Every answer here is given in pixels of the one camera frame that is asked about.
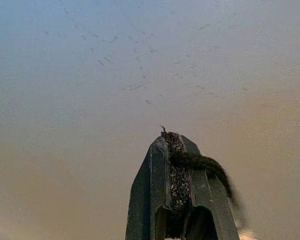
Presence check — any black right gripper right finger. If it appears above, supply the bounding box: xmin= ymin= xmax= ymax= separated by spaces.
xmin=174 ymin=133 xmax=240 ymax=240

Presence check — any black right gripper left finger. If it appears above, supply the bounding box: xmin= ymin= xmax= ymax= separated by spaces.
xmin=125 ymin=126 xmax=180 ymax=240

